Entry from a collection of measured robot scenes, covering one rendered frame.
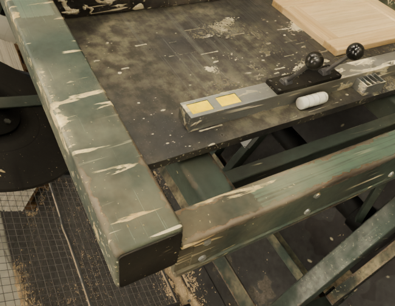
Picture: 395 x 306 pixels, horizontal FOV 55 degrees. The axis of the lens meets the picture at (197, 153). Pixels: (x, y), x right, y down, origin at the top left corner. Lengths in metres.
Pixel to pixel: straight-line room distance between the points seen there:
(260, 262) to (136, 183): 2.22
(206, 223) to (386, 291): 1.88
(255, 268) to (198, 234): 2.19
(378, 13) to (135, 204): 1.16
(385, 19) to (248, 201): 0.99
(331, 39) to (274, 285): 1.84
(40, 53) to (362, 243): 1.24
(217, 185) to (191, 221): 0.18
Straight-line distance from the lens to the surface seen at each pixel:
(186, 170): 0.76
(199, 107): 0.79
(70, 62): 0.79
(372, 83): 1.08
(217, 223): 0.60
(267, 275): 2.71
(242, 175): 0.80
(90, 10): 1.14
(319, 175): 0.72
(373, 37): 1.32
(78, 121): 0.66
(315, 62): 0.82
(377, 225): 1.54
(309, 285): 1.67
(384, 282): 2.39
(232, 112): 0.82
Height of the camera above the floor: 2.25
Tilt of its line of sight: 46 degrees down
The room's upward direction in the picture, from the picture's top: 81 degrees counter-clockwise
